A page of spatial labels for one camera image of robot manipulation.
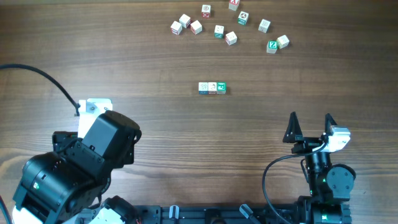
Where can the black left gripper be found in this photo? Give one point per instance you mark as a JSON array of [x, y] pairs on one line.
[[61, 139]]

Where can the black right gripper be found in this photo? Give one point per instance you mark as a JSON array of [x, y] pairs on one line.
[[306, 142]]

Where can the green letter block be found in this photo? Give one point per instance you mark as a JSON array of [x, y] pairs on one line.
[[221, 88]]

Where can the blue-sided white block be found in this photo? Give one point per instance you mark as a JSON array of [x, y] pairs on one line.
[[203, 88]]

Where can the plain number one block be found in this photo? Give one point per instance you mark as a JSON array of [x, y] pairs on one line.
[[231, 38]]

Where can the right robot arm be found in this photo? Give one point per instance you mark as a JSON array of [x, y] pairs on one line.
[[330, 185]]

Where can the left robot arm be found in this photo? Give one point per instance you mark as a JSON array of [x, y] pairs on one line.
[[57, 185]]

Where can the green Z block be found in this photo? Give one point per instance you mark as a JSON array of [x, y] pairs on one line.
[[272, 47]]

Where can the yellow turtle block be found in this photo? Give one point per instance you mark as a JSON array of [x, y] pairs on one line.
[[282, 41]]

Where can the blue K block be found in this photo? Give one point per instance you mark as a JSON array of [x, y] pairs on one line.
[[264, 25]]

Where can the green ladybug block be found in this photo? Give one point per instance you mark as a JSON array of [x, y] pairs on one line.
[[243, 18]]

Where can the green N block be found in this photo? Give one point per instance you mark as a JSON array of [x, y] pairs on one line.
[[219, 31]]

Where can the red X block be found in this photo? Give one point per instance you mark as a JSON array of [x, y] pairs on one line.
[[234, 4]]

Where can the red animal sketch block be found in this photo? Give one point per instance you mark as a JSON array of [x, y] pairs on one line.
[[196, 27]]

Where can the red Q block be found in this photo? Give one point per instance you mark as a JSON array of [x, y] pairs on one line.
[[206, 11]]

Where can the red Z white block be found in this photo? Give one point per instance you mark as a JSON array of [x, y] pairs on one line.
[[176, 28]]

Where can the red-edged white block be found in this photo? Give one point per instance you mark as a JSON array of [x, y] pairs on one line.
[[185, 20]]

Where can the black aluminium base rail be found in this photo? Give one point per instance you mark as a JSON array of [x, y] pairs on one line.
[[228, 215]]

